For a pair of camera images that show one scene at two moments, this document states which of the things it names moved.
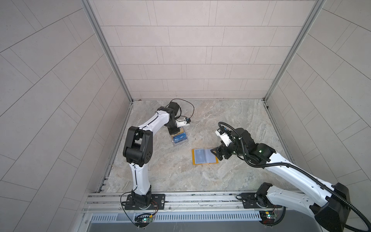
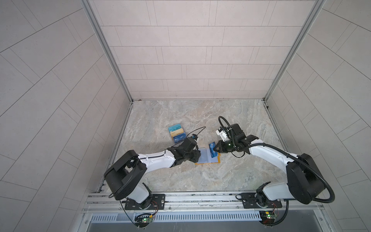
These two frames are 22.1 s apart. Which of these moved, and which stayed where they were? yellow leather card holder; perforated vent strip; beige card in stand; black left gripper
Moved: black left gripper
Stayed: perforated vent strip; yellow leather card holder; beige card in stand
